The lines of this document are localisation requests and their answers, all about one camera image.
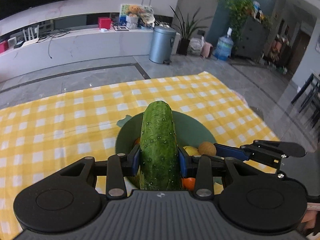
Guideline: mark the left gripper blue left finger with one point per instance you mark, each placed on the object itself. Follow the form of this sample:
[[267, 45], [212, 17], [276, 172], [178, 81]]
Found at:
[[119, 166]]

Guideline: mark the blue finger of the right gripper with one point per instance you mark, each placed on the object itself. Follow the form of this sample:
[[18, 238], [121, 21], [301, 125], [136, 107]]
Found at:
[[229, 151]]

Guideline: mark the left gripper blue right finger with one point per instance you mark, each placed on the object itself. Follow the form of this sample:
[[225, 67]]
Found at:
[[199, 168]]

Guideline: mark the orange tangerine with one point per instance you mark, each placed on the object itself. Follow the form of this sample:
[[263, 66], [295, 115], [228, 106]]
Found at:
[[188, 183], [137, 141]]

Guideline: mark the green cucumber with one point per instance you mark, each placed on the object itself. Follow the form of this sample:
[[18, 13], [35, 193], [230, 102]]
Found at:
[[159, 161]]

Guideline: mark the green colander bowl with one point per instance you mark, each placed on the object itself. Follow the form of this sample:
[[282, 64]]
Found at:
[[189, 132]]

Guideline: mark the black dining chair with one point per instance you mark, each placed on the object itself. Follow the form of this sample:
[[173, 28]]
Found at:
[[311, 99]]

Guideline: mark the yellow checkered tablecloth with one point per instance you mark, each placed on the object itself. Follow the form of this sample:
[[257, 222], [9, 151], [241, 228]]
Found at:
[[43, 136]]

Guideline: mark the blue water jug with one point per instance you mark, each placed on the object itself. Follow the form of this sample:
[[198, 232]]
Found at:
[[224, 46]]

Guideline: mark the pink small heater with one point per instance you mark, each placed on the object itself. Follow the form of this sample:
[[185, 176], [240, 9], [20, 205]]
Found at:
[[207, 50]]

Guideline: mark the white plastic bag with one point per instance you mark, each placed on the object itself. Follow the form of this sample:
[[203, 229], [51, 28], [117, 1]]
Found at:
[[196, 45]]

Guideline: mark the dark grey cabinet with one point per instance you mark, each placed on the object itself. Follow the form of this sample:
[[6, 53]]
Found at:
[[253, 38]]

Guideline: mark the potted snake plant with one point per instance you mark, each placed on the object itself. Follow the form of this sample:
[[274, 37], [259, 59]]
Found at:
[[187, 26]]

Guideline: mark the grey pedal trash bin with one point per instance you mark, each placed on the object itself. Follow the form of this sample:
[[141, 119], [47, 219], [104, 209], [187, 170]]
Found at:
[[162, 44]]

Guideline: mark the white tv console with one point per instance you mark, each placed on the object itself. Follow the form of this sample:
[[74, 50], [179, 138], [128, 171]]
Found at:
[[76, 46]]

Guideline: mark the trailing ivy plant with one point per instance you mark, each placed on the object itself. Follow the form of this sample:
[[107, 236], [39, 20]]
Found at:
[[239, 11]]

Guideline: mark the red box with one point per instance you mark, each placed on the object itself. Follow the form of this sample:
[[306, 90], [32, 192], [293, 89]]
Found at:
[[104, 23]]

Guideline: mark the white wifi router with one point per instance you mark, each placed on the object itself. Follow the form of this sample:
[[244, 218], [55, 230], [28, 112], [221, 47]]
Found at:
[[31, 36]]

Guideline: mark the pink box on console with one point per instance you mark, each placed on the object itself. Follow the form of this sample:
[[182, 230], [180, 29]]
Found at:
[[3, 46]]

